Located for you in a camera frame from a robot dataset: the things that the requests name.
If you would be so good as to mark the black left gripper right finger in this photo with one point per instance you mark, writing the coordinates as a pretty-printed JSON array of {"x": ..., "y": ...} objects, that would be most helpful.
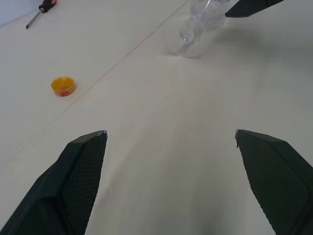
[{"x": 281, "y": 181}]

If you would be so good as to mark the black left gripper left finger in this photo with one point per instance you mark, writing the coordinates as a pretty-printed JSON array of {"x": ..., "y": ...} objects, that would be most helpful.
[{"x": 61, "y": 191}]

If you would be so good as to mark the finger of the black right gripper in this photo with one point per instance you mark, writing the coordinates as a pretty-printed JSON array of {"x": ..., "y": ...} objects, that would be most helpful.
[{"x": 247, "y": 8}]

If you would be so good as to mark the clear bottle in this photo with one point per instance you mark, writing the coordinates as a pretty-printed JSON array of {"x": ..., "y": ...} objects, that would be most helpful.
[{"x": 185, "y": 36}]

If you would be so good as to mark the yellow bottle cap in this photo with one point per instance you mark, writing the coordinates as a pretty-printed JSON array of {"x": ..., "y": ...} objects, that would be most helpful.
[{"x": 63, "y": 86}]

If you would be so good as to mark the red and black screwdriver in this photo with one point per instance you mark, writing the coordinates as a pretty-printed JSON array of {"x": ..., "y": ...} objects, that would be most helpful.
[{"x": 47, "y": 4}]

